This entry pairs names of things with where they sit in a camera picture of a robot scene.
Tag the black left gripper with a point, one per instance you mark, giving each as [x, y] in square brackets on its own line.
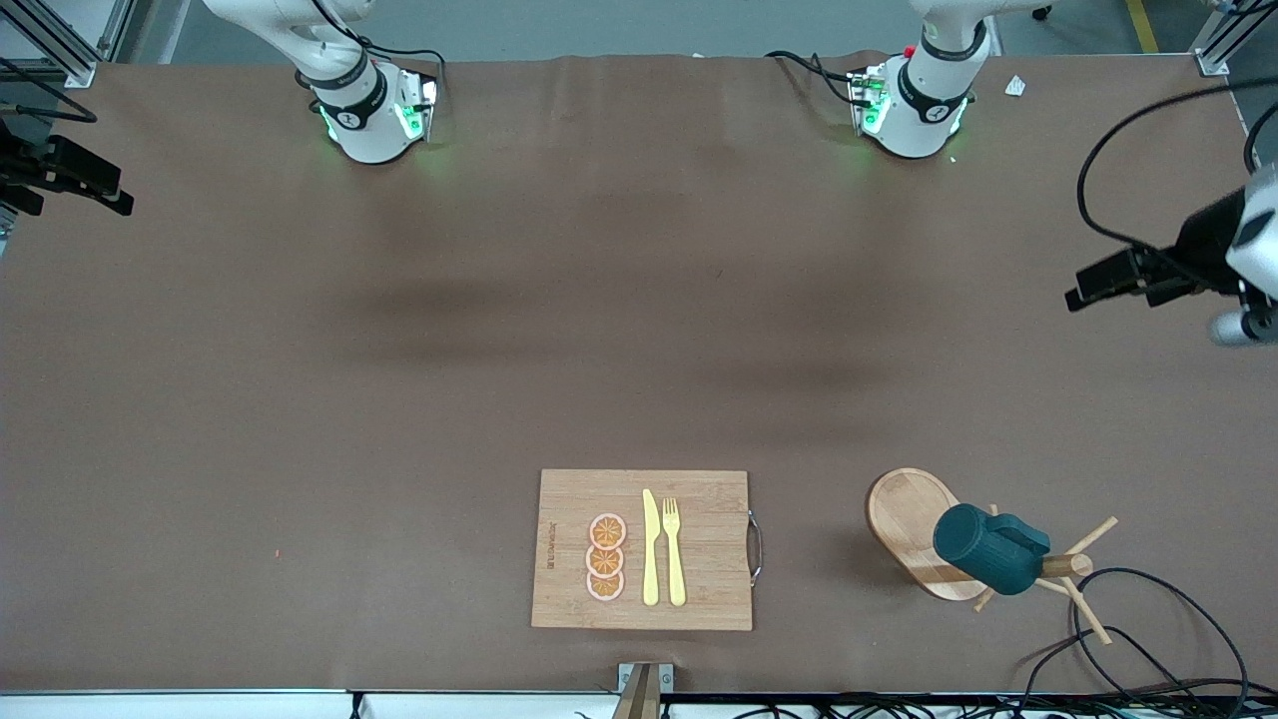
[1203, 244]

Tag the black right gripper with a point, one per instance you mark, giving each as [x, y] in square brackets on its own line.
[22, 163]

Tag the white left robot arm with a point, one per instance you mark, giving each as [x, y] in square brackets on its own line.
[914, 125]

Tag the white paper scrap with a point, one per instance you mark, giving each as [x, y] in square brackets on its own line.
[1015, 86]

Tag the wooden mug tree stand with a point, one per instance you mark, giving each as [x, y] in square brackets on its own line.
[904, 519]

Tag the brown table mat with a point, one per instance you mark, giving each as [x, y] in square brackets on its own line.
[300, 499]

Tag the yellow plastic fork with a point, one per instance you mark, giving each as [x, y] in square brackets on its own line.
[676, 569]

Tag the yellow plastic knife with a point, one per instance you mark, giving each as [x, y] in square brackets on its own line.
[651, 559]

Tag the orange slice toy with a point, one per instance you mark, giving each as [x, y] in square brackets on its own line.
[604, 561]
[605, 586]
[608, 531]

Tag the aluminium frame post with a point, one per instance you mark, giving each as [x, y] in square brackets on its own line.
[75, 68]
[1211, 60]

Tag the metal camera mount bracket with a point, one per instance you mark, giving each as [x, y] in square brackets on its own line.
[644, 689]

